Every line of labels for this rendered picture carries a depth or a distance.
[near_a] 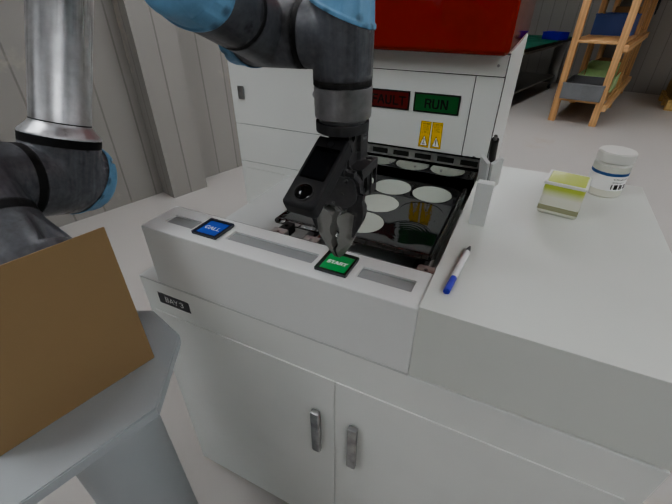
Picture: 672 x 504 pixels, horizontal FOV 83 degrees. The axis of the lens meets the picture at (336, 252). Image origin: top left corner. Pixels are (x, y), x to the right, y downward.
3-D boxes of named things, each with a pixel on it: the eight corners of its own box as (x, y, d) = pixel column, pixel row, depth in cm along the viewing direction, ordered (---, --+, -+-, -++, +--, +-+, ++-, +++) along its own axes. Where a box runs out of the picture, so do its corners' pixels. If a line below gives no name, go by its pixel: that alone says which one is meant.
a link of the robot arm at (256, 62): (193, -28, 42) (284, -30, 39) (246, 11, 52) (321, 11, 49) (192, 50, 44) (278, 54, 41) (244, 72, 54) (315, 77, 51)
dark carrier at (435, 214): (344, 170, 115) (344, 168, 115) (461, 191, 102) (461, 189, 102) (283, 220, 89) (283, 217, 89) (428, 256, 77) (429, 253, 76)
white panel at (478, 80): (246, 164, 140) (229, 39, 117) (476, 208, 110) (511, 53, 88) (241, 166, 137) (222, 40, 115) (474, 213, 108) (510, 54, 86)
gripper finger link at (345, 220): (366, 246, 64) (369, 196, 59) (352, 265, 60) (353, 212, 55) (349, 242, 65) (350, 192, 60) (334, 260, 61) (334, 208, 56)
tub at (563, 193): (542, 198, 82) (551, 168, 79) (581, 207, 79) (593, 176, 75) (534, 211, 77) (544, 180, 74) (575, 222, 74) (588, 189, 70)
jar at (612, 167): (582, 183, 89) (598, 143, 84) (618, 188, 87) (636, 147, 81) (584, 194, 84) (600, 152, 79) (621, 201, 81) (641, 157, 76)
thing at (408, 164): (333, 176, 123) (332, 147, 118) (473, 202, 107) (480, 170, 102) (330, 178, 122) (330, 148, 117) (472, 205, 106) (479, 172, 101)
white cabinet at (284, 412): (300, 343, 176) (288, 176, 131) (526, 429, 141) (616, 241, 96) (204, 472, 128) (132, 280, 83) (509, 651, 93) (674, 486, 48)
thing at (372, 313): (190, 259, 89) (176, 205, 81) (423, 336, 68) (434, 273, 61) (158, 282, 82) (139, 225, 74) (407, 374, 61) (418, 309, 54)
